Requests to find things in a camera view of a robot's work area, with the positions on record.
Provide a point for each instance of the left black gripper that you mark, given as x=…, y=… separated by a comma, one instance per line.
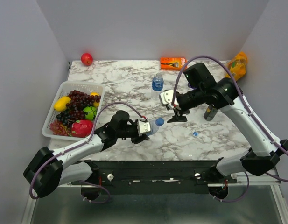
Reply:
x=138, y=139

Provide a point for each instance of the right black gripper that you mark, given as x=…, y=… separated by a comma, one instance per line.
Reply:
x=178, y=117

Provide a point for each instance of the clear bottle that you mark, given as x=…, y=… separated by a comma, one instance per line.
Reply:
x=154, y=128
x=157, y=85

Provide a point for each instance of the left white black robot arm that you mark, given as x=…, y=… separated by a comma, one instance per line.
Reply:
x=44, y=172

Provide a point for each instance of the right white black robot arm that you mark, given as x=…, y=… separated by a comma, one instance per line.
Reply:
x=224, y=95

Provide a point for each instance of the purple toothpaste box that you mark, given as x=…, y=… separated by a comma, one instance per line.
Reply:
x=191, y=87

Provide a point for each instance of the black drink can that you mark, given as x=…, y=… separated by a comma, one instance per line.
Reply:
x=210, y=113

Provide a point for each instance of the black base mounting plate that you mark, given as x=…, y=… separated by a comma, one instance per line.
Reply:
x=154, y=169

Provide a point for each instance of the small yellow fruit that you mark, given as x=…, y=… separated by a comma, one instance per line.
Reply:
x=95, y=99

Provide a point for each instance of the red dragon fruit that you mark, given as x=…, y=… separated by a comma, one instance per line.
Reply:
x=81, y=128

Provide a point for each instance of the orange razor box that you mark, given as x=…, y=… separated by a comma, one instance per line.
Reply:
x=172, y=63

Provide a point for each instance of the dark purple grape bunch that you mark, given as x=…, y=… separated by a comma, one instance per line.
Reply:
x=74, y=111

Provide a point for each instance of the red grape bunch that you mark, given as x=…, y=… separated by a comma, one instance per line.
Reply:
x=59, y=129

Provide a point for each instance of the orange snack bag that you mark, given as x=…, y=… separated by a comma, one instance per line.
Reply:
x=238, y=65

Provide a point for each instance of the yellow lemon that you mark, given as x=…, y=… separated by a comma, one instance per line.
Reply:
x=60, y=104

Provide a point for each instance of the white plastic basket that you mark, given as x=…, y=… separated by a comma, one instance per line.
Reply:
x=64, y=89

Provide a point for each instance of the red apple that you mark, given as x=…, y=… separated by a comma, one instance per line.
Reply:
x=87, y=59

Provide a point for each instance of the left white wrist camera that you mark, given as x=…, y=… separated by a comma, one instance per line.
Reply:
x=143, y=126

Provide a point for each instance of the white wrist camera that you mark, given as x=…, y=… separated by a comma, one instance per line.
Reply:
x=143, y=126
x=166, y=99

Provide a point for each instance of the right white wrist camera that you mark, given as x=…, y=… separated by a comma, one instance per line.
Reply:
x=166, y=99

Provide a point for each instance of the aluminium frame rail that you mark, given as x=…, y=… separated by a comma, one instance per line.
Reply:
x=258, y=182

